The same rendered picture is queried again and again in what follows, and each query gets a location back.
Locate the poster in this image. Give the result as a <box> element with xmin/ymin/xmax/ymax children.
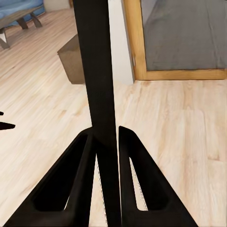
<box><xmin>71</xmin><ymin>0</ymin><xmax>122</xmax><ymax>227</ymax></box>

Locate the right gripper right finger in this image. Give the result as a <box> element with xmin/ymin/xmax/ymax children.
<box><xmin>119</xmin><ymin>126</ymin><xmax>199</xmax><ymax>227</ymax></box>

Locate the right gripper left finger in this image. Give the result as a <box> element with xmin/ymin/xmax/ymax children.
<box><xmin>3</xmin><ymin>127</ymin><xmax>96</xmax><ymax>227</ymax></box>

